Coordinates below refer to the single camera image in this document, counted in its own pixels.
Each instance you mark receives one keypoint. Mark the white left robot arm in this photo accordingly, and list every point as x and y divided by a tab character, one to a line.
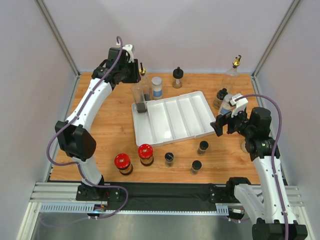
74	136

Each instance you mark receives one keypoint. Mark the clear glass oil bottle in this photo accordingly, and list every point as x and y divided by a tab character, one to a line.
230	76

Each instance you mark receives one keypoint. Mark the right aluminium corner post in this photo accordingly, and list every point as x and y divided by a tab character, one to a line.
276	36

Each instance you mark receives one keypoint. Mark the aluminium frame rail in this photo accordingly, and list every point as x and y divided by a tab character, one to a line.
127	197

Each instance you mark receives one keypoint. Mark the salt jar silver lid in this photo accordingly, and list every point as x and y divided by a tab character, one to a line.
225	106

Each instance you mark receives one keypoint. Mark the salt jar blue label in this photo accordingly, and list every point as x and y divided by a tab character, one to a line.
157	88

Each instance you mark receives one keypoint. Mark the red lid sauce jar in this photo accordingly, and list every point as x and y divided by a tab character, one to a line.
145	153
123	163

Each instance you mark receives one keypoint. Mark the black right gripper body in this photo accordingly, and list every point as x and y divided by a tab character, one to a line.
223	122

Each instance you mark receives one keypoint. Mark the white powder jar black lid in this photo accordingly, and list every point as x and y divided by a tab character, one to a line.
244	147

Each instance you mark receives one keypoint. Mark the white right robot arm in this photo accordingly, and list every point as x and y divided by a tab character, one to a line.
271	215

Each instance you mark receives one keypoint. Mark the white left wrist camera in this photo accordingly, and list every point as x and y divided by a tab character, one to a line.
129	48

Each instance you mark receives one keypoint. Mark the black knob grinder bottle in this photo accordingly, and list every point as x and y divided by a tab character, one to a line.
177	74

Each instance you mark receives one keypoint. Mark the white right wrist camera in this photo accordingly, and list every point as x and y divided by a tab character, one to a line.
238	104

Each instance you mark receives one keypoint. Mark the black cap spice bottle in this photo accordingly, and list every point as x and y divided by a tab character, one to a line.
219	98

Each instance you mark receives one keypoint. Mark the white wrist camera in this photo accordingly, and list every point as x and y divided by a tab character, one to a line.
238	104
129	48

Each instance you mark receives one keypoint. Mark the left aluminium corner post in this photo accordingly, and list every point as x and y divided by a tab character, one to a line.
57	35

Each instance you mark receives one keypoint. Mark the glass oil bottle dark sauce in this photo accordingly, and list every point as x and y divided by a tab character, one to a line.
145	83

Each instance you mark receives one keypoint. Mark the glass oil bottle brown sauce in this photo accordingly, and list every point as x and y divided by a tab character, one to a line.
139	98

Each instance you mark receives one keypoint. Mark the small black lid spice jar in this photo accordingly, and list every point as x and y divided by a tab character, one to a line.
203	146
195	167
169	159

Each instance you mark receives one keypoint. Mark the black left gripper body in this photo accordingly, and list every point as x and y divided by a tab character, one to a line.
130	72

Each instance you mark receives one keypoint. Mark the white divided organizer tray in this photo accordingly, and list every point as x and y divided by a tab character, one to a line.
174	119

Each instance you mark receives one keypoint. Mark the aluminium corner post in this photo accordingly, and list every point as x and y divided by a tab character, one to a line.
276	36
57	35

